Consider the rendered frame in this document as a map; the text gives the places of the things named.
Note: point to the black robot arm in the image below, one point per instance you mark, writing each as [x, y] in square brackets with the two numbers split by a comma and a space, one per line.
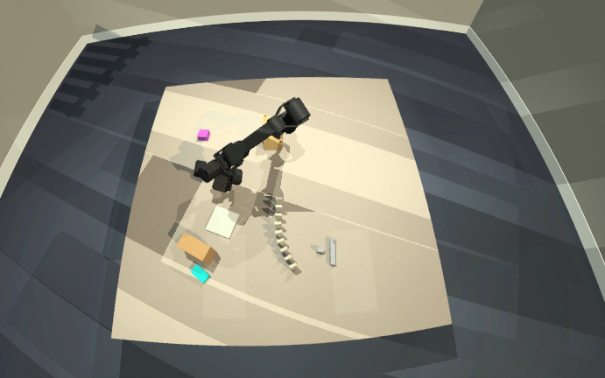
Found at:
[233, 153]

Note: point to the small pink block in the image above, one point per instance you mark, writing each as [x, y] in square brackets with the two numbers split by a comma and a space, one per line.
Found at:
[203, 134]

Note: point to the cyan rectangular block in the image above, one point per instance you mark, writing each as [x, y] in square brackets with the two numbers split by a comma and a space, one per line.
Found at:
[200, 273]

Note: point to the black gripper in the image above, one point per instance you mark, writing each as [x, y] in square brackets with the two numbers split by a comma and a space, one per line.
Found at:
[235, 176]

